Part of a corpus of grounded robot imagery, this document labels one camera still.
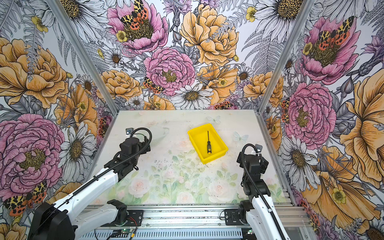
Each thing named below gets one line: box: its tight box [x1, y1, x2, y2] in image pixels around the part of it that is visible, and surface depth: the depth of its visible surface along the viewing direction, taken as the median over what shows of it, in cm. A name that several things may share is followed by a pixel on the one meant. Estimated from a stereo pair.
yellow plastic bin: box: [187, 123, 229, 165], surface depth 103 cm
